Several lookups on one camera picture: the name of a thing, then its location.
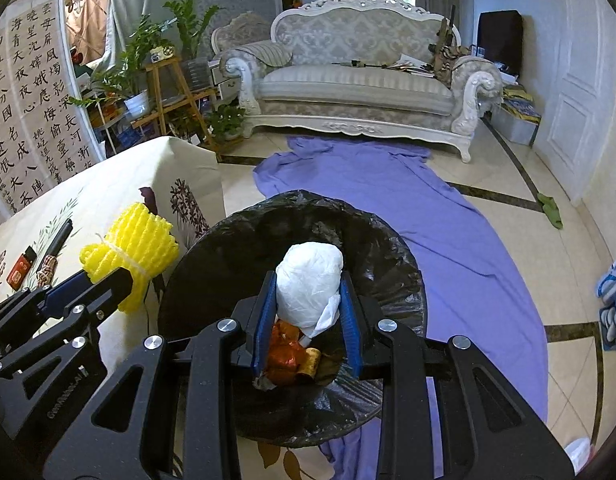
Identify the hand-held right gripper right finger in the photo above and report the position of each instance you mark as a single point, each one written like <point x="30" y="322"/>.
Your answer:
<point x="350" y="325"/>

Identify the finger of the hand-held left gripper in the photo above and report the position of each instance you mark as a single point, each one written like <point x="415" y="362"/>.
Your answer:
<point x="110" y="290"/>
<point x="62" y="290"/>

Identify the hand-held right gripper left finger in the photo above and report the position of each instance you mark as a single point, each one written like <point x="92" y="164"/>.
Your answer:
<point x="265" y="325"/>

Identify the small orange foam net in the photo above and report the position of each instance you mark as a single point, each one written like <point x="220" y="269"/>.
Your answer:
<point x="285" y="355"/>

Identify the yellow label dark bottle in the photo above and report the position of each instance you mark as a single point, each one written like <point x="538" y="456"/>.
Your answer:
<point x="311" y="362"/>

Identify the yellow foam net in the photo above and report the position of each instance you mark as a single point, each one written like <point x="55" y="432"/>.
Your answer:
<point x="137" y="240"/>

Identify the white plastic bag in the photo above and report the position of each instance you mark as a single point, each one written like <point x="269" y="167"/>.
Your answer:
<point x="308" y="280"/>

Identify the trash bin with black liner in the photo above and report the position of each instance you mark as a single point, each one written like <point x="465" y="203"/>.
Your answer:
<point x="378" y="260"/>

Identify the small red box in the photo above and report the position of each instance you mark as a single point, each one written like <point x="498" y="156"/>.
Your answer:
<point x="20" y="272"/>

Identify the black marker pen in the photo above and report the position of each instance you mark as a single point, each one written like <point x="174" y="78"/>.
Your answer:
<point x="60" y="239"/>

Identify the floral cream tablecloth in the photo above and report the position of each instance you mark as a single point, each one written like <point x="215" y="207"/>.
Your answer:
<point x="112" y="200"/>

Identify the purple cloth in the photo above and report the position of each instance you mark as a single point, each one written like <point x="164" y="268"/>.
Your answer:
<point x="438" y="260"/>

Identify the calligraphy screen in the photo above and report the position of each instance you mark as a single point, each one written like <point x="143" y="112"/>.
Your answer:
<point x="32" y="110"/>

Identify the white plant pot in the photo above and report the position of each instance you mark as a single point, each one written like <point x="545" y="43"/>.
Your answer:
<point x="136" y="105"/>

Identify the wooden plant stand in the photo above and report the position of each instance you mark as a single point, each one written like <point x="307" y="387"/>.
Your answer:
<point x="172" y="95"/>

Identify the small potted plant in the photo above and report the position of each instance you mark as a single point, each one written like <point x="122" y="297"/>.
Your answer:
<point x="225" y="120"/>

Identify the green cloth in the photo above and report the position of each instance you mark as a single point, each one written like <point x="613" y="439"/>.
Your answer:
<point x="550" y="210"/>

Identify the clear plastic drawer unit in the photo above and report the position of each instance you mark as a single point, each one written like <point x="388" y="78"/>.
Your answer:
<point x="200" y="75"/>

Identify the ornate white grey sofa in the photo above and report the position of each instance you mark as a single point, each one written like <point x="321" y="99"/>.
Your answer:
<point x="353" y="90"/>

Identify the leafy green plant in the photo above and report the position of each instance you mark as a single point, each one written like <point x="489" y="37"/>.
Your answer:
<point x="132" y="55"/>

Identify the small decorated flower pot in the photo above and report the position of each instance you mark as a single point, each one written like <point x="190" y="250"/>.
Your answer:
<point x="162" y="52"/>

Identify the blue white slipper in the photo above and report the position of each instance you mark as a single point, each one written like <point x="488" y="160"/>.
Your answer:
<point x="613" y="282"/>
<point x="614" y="327"/>

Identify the grey storage box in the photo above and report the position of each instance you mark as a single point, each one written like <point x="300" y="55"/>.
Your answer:
<point x="518" y="120"/>

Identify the loose papers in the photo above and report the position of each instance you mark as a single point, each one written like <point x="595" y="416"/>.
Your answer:
<point x="410" y="66"/>

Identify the tall green plant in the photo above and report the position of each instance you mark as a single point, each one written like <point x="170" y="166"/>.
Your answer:
<point x="192" y="25"/>

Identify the camouflage cloth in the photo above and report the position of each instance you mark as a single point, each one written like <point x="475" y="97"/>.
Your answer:
<point x="448" y="62"/>

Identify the brown patterned cloth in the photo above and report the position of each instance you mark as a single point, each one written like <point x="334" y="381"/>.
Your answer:
<point x="87" y="5"/>

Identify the grey patterned armchair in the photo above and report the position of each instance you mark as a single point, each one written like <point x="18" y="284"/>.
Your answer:
<point x="242" y="30"/>

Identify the toy rifle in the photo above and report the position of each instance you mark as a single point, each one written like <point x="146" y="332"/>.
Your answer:
<point x="445" y="30"/>

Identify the black covered stand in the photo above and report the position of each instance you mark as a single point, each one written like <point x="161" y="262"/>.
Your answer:
<point x="500" y="42"/>

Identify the white panel door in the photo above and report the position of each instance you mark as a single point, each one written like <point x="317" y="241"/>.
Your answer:
<point x="583" y="85"/>

